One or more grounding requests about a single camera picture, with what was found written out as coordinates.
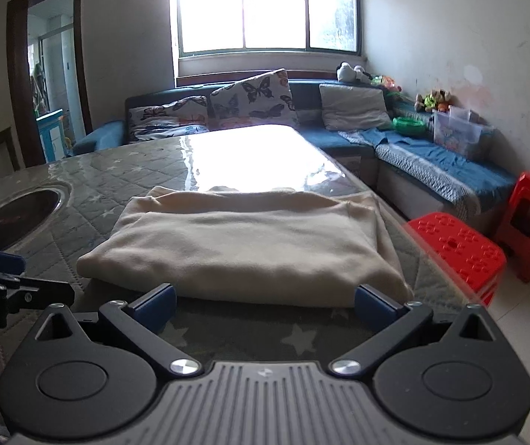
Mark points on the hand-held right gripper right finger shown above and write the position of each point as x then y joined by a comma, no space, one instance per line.
376,306

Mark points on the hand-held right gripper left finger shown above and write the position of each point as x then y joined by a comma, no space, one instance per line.
158,306

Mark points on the cream long-sleeve garment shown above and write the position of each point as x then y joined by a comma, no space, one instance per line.
246,250

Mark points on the round black induction cooktop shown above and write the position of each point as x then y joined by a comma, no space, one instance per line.
19,215

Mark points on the low red perforated stool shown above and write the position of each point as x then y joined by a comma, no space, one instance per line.
460,245

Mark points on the grey quilted star table cover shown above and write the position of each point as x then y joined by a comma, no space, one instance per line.
107,181

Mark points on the light blue small cabinet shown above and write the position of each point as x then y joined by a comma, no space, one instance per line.
51,134

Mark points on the blue sofa blanket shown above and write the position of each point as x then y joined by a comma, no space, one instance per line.
455,167

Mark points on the blue corner sofa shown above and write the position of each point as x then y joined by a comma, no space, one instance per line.
102,136

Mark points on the flat butterfly print pillow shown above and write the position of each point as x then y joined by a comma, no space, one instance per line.
172,131

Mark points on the green plastic bowl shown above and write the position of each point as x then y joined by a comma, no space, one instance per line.
409,125

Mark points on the clear plastic storage box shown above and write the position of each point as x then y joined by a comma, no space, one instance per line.
455,139

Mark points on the grey cushion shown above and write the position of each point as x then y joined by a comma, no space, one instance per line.
353,106

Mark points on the pile of small plush toys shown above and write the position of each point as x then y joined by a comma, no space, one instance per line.
432,100

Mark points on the green and orange plush toy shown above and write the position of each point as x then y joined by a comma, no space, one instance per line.
385,83

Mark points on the large butterfly print cushion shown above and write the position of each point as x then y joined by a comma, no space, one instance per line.
255,97

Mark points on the panda plush toy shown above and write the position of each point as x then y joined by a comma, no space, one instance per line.
346,72

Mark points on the large window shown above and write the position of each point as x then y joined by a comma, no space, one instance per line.
269,9

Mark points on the dark wooden door frame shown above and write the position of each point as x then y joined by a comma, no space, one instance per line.
17,79

